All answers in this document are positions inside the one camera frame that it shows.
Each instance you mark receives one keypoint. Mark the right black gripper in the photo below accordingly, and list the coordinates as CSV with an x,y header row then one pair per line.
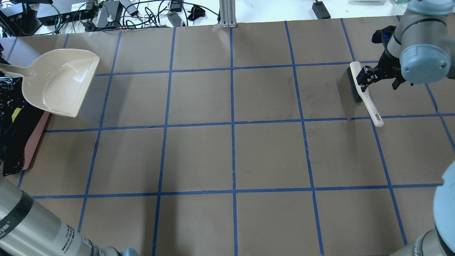
x,y
389,68

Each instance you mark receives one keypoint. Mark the beige hand brush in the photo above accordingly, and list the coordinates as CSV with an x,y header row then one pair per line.
x,y
361,92

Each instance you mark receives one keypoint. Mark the beige dustpan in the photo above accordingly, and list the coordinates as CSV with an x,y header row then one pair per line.
x,y
58,80

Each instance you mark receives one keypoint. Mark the yellow green sponge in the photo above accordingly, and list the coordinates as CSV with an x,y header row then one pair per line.
x,y
15,114

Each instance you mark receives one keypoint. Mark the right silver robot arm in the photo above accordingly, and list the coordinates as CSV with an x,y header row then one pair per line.
x,y
420,51

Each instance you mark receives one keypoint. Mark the black trash bag bin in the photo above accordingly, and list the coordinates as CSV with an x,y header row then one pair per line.
x,y
14,136

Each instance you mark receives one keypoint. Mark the black power adapter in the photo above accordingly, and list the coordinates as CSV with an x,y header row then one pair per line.
x,y
320,11

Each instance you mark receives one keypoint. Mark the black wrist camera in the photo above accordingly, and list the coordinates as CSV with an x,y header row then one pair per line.
x,y
383,36

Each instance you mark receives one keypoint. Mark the aluminium frame post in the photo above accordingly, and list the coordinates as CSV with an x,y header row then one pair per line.
x,y
227,14

